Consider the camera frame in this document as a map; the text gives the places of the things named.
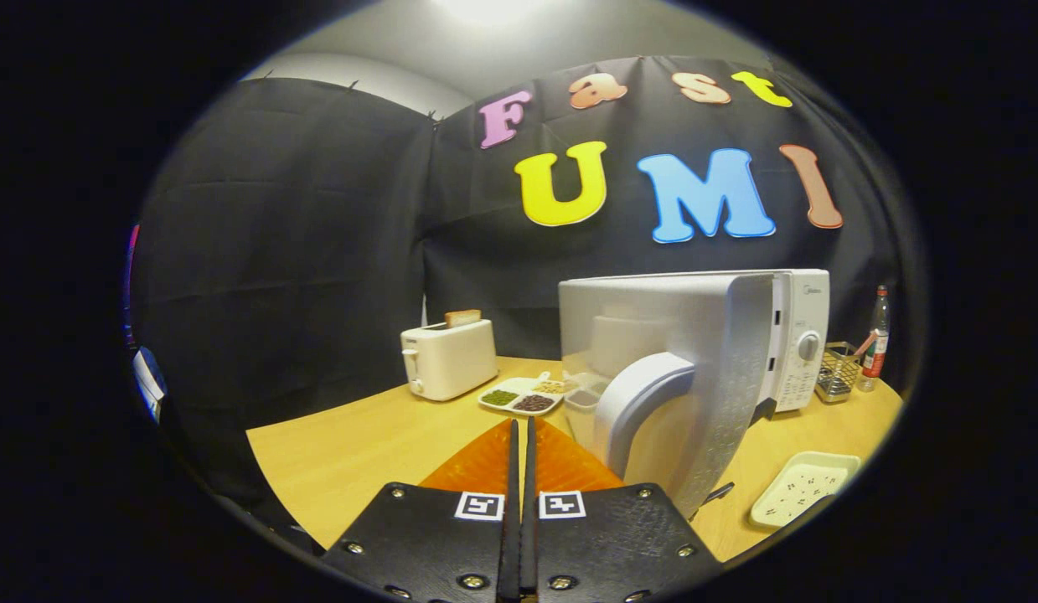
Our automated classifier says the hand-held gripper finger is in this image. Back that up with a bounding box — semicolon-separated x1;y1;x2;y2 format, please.
519;415;725;603
322;417;521;603

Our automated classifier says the white microwave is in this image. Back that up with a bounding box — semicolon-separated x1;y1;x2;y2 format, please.
558;268;831;520

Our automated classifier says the white divided snack dish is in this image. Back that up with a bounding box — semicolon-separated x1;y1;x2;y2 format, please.
478;371;580;417

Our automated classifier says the white toaster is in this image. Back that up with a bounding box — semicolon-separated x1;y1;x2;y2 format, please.
400;318;499;402

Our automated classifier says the cream square plate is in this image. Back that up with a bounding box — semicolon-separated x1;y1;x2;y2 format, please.
748;451;861;530

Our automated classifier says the clear bottle with red label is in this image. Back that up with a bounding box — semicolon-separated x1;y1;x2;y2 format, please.
857;285;891;393

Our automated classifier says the white and blue object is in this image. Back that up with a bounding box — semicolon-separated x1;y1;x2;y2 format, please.
132;346;168;422

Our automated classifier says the metal wire basket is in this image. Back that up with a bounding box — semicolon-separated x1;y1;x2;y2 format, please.
815;341;861;405

